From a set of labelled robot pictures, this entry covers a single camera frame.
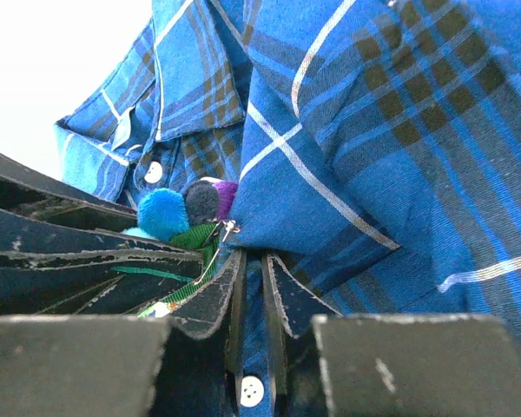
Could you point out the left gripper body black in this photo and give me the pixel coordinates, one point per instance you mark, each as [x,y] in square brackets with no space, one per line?
[63,251]

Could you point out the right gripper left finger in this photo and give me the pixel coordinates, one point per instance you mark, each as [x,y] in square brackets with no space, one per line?
[187,363]

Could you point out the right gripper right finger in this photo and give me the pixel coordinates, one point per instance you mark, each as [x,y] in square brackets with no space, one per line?
[321,363]

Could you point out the colourful flower plush brooch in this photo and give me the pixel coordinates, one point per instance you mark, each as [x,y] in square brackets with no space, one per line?
[196,219]

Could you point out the blue plaid shirt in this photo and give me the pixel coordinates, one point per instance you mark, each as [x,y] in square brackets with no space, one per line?
[375,146]

